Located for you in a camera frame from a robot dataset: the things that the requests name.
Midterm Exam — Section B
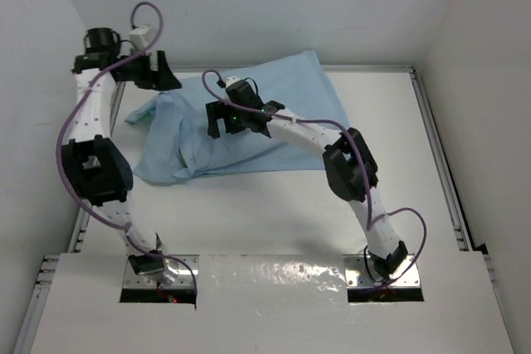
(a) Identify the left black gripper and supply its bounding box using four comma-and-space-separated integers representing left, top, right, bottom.
115, 48, 179, 91

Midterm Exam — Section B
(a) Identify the light blue pillowcase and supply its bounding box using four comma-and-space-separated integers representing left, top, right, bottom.
124, 49, 350, 186

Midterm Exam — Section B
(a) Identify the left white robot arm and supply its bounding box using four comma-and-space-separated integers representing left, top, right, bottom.
56, 26, 182, 279

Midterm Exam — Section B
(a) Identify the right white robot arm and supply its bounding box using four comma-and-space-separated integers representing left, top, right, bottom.
206, 76, 407, 281

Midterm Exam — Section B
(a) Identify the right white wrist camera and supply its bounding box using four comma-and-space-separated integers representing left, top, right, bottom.
217, 76, 248, 90

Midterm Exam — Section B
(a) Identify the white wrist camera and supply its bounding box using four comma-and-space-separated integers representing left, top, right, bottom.
129, 25, 157, 51
217, 76, 248, 90

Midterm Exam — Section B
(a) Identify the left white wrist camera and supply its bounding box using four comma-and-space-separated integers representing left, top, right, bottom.
129, 25, 157, 51

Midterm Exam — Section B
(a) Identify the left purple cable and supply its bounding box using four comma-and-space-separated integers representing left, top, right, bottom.
56, 1, 198, 301

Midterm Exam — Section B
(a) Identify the purple cable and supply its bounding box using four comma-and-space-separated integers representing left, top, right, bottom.
56, 1, 198, 301
202, 70, 428, 289

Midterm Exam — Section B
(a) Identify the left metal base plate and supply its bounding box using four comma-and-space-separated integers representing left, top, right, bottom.
122, 255, 199, 289

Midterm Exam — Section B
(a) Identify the metal base plate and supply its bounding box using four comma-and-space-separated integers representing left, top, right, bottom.
122, 255, 199, 289
344, 255, 422, 289

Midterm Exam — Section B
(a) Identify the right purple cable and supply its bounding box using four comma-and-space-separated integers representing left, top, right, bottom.
202, 70, 428, 289

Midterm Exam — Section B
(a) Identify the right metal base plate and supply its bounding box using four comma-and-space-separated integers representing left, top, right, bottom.
344, 255, 422, 289

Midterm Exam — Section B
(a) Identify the aluminium table frame rail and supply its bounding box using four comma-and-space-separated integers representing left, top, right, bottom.
31, 64, 494, 289

